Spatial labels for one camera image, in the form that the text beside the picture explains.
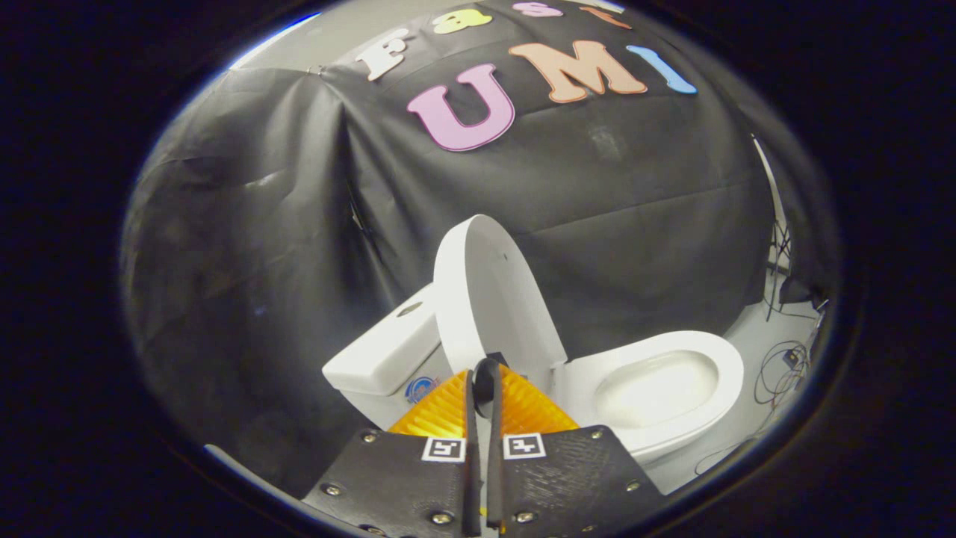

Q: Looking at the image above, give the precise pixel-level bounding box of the black light stand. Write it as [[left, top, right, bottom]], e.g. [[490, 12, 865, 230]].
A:
[[762, 217, 822, 322]]

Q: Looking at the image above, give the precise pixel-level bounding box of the tangle of floor cables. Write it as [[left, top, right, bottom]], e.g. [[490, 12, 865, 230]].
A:
[[693, 340, 813, 477]]

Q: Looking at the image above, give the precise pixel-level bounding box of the white toilet lid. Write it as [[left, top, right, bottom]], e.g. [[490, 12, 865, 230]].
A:
[[433, 215, 568, 397]]

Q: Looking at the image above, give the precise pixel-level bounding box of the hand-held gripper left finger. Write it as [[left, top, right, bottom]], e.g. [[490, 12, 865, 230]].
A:
[[302, 368, 482, 537]]

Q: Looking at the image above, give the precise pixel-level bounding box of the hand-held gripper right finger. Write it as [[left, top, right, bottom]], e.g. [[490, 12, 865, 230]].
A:
[[485, 362, 665, 535]]

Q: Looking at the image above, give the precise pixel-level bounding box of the white toilet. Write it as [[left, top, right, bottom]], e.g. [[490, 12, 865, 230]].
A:
[[323, 284, 745, 468]]

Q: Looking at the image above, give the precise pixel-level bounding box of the black backdrop cloth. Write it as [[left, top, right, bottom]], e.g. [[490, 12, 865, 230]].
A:
[[123, 0, 830, 498]]

